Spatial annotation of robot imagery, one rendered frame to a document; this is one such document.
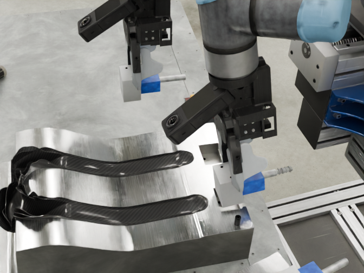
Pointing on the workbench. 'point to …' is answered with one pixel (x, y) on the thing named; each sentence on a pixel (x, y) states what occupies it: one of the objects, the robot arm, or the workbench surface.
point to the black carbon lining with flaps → (174, 208)
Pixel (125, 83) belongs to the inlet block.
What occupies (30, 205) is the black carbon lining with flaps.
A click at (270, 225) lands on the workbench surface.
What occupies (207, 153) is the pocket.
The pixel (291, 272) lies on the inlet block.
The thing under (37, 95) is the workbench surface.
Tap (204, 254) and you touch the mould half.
